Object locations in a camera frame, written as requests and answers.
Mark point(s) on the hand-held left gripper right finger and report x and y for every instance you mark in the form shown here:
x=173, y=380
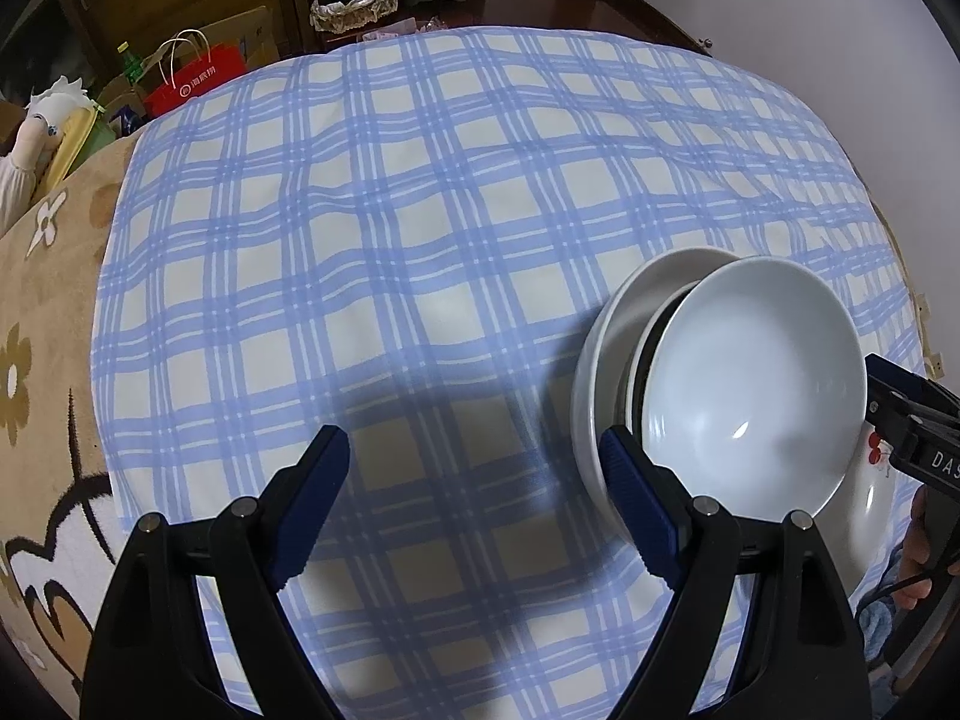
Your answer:
x=637, y=502

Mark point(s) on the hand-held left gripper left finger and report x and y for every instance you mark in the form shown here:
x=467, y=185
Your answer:
x=315, y=510

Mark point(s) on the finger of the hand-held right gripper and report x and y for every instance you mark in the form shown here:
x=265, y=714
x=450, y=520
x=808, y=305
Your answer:
x=889, y=427
x=915, y=382

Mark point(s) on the plain white bowl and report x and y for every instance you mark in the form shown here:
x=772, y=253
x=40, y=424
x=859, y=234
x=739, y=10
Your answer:
x=750, y=390

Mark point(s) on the person's right hand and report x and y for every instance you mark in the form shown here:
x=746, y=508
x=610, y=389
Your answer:
x=913, y=547

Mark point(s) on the blue towel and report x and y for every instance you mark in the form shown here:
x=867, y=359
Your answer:
x=874, y=630

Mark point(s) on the blue plaid blanket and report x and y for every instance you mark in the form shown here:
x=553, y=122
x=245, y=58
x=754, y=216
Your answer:
x=412, y=240

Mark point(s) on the beige flower print blanket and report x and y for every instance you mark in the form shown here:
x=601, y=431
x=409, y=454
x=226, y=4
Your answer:
x=52, y=315

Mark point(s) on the blue packet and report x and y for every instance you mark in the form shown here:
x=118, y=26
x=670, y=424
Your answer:
x=129, y=124

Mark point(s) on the green yellow plush toy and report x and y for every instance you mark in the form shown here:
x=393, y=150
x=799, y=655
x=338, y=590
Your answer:
x=75, y=146

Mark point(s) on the red paper bag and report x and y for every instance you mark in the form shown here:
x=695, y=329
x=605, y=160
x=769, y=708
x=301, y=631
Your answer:
x=195, y=82

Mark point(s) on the large cardboard box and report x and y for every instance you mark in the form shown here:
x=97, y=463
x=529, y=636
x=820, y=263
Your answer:
x=255, y=37

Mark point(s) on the green bottle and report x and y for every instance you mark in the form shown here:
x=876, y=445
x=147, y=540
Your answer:
x=131, y=64

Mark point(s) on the white haired plush doll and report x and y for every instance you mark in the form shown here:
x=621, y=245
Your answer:
x=60, y=94

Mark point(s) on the beige wall socket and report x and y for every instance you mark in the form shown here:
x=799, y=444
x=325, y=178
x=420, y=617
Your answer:
x=936, y=366

